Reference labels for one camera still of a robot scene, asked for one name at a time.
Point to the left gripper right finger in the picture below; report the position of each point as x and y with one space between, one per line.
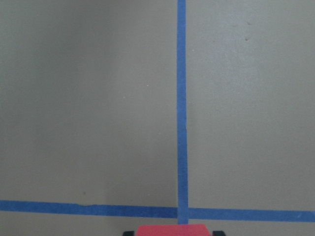
217 233

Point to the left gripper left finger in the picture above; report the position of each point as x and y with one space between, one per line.
129 233

